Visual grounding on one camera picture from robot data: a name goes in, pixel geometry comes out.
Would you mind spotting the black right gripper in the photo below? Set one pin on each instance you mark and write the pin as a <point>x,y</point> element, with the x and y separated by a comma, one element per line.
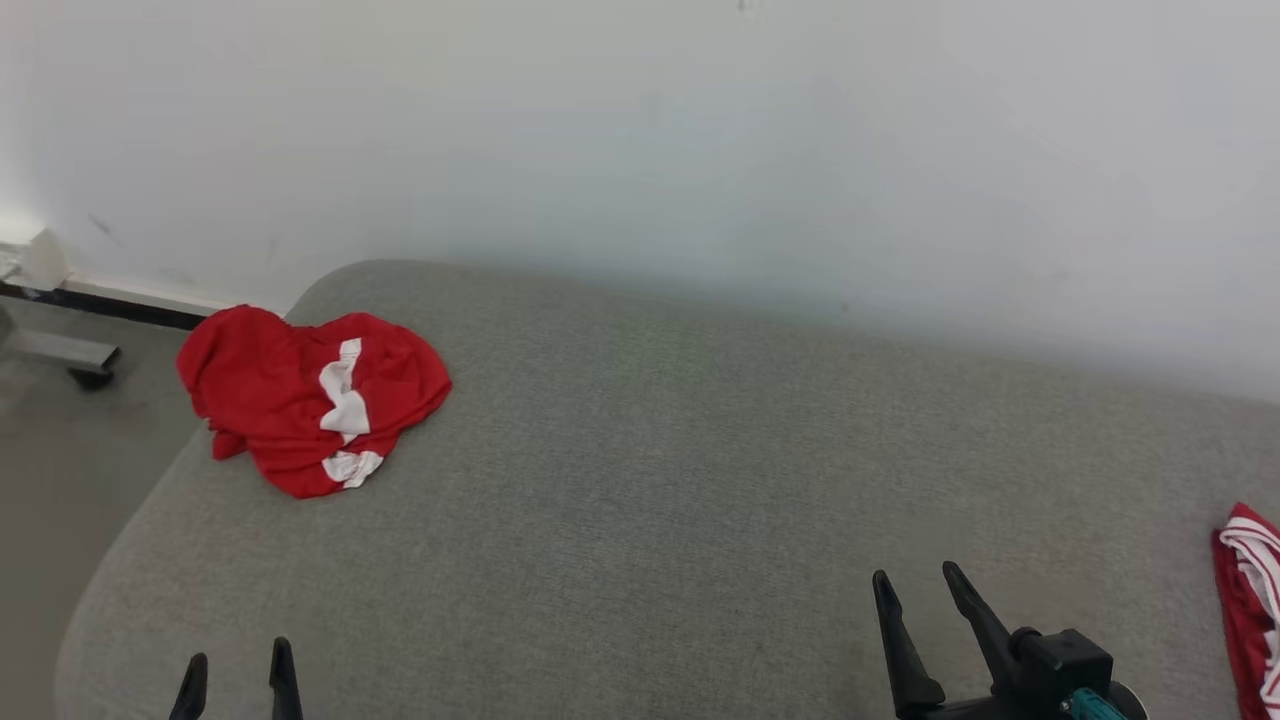
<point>1000,710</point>

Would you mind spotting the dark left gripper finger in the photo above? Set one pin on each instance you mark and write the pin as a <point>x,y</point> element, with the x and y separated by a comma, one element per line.
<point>190,695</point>
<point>284,690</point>

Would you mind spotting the red garment broad white stripe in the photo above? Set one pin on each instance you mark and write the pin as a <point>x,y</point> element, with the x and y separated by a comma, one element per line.
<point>270,400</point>

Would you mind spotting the red garment thin white stripes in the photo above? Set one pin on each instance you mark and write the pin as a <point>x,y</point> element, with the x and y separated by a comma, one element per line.
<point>1245,610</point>

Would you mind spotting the grey fabric sofa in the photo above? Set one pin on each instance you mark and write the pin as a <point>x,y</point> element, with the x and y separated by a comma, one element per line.
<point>650,500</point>

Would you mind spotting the grey metal leg with caster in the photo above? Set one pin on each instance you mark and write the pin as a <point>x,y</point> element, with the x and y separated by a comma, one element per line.
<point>55,350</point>

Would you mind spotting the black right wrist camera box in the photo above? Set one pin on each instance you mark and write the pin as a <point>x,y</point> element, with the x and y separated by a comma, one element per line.
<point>1065,660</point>

